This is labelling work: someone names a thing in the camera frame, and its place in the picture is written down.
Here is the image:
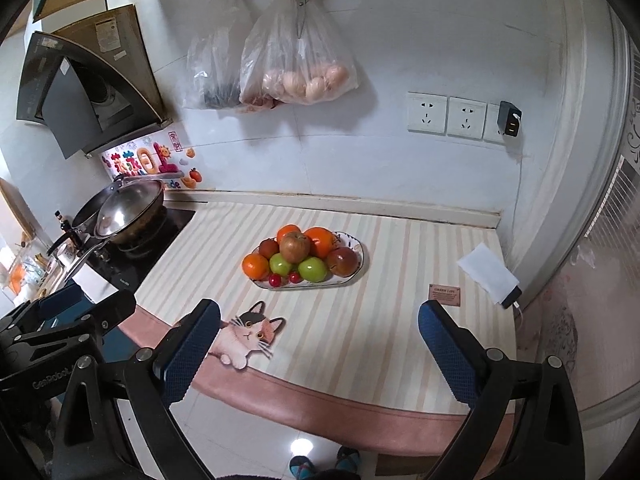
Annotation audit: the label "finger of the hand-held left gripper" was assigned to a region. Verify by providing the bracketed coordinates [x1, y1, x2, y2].
[10, 290, 137, 361]
[0, 292, 96, 346]

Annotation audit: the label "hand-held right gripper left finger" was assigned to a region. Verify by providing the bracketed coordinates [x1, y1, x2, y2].
[50, 298, 222, 480]

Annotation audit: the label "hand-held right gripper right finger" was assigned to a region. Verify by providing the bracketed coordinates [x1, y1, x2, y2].
[417, 300, 588, 480]

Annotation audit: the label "oval patterned white plate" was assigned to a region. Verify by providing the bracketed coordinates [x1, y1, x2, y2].
[250, 231, 366, 290]

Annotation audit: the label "brown label patch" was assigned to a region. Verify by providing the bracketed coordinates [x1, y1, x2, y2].
[428, 284, 462, 306]

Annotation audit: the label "black stove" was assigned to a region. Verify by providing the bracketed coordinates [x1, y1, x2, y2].
[85, 205, 197, 293]

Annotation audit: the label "striped tablecloth with cat print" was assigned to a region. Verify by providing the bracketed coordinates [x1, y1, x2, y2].
[117, 202, 518, 457]

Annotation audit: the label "white folded paper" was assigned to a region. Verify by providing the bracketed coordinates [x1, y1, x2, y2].
[456, 242, 521, 306]

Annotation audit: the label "steel wok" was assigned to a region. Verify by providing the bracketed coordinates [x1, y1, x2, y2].
[47, 175, 166, 261]

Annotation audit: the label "dark sauce bottle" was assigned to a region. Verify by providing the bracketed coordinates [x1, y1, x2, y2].
[54, 209, 83, 253]

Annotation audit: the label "floral lace cloth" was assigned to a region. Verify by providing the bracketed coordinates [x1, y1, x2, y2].
[515, 230, 640, 416]

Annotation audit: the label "person's blue slipper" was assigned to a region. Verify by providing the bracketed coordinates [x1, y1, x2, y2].
[289, 455, 317, 480]
[336, 446, 362, 471]

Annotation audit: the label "person's dark clothing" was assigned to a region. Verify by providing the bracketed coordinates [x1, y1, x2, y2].
[220, 467, 436, 480]

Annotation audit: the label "large orange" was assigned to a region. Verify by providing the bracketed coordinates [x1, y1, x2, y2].
[304, 227, 336, 259]

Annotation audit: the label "black range hood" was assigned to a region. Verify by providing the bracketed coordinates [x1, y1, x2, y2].
[16, 31, 173, 161]

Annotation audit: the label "black plug adapter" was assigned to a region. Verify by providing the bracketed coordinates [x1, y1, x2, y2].
[496, 101, 523, 139]

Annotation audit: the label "clear plastic bag dark contents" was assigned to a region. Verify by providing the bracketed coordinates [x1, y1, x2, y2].
[181, 0, 281, 113]

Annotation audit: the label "plastic bag of eggs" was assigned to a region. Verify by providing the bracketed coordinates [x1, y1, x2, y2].
[239, 0, 360, 107]

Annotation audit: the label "colourful wall stickers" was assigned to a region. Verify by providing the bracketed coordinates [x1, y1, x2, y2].
[101, 135, 203, 191]

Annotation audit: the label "thin white cable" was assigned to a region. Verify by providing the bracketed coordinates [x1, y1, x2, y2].
[509, 137, 528, 261]

